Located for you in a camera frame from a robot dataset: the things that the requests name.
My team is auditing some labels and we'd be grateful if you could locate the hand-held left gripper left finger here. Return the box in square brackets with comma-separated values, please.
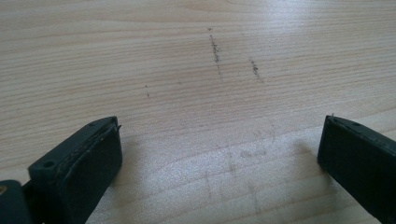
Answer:
[23, 116, 123, 224]

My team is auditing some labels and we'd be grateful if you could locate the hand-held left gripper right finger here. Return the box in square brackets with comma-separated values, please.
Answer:
[317, 115, 396, 224]

